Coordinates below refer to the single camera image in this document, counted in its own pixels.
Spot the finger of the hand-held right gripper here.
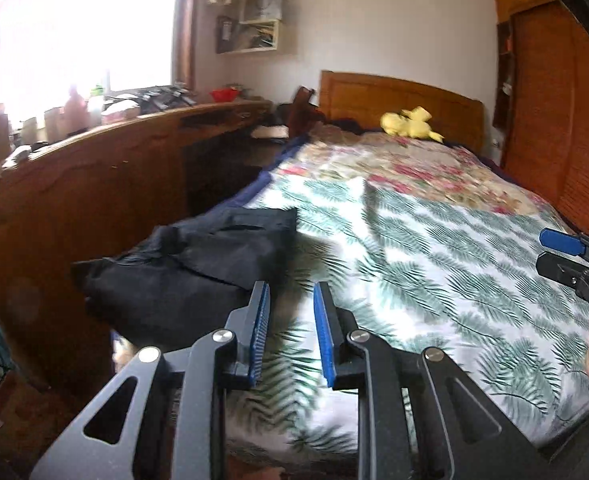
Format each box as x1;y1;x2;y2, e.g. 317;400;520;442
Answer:
535;252;582;287
539;228;589;257

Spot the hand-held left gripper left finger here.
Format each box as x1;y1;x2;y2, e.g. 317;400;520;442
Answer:
29;280;272;480

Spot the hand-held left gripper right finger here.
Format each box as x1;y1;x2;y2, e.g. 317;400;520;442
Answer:
313;281;550;480

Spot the black double-breasted coat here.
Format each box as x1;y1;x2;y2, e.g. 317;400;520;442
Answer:
71;206;299;348

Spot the bed with leaf-pattern cover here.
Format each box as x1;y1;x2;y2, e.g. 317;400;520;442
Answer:
224;175;589;456

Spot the wooden slatted wardrobe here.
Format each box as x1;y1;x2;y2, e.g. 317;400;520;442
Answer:
491;0;589;246

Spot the floral quilt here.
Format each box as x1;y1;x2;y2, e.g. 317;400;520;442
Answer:
269;127;555;216

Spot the narrow dark open shelf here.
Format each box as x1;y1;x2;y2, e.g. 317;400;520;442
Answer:
491;17;517;133

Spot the white paper sheet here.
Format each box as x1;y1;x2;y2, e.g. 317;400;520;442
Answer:
252;125;290;140

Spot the yellow plush toy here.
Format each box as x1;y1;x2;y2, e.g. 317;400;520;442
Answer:
380;106;445;143

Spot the dark wooden chair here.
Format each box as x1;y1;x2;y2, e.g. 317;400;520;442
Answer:
288;86;325;138

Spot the long wooden desk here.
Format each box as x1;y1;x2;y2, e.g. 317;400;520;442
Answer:
0;99;275;391

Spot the wooden bed headboard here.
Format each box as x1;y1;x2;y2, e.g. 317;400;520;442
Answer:
319;70;485;153

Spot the black clutter pile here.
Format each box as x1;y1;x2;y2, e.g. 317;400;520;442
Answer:
134;86;198;113

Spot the white bottle green cap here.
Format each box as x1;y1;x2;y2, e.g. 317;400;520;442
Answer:
87;85;106;128

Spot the pink bottle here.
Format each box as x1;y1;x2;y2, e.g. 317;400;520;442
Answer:
63;86;89;133

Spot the bright window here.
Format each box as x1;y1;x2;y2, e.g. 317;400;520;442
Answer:
0;0;195;126

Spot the white wall shelf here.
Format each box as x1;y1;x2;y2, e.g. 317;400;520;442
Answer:
217;0;295;56

